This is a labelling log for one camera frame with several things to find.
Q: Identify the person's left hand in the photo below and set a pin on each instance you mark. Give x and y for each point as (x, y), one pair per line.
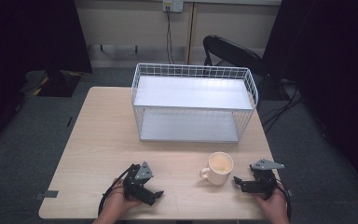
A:
(118, 200)

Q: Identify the person's right hand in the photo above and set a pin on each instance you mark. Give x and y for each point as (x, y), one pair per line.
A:
(272, 207)

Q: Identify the grey tape strip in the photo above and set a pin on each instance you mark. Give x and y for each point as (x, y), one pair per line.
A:
(47, 194)

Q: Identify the dark curtain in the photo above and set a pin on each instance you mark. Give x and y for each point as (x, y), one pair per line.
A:
(28, 46)
(338, 77)

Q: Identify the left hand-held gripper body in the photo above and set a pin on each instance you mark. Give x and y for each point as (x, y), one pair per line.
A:
(143, 172)

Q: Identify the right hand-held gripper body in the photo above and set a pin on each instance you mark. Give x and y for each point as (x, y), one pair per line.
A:
(265, 177)

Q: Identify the white wall socket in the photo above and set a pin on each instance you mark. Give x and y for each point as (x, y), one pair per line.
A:
(172, 5)

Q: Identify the wooden wall post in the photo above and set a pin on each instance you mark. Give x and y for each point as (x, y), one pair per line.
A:
(190, 34)

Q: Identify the white cup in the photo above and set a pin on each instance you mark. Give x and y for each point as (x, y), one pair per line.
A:
(219, 169)

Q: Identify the small black floor strip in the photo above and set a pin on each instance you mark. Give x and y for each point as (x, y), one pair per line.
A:
(70, 121)

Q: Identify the black chair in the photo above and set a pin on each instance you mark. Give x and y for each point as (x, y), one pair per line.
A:
(233, 51)

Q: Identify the black stand base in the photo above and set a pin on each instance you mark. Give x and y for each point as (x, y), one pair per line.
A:
(59, 84)

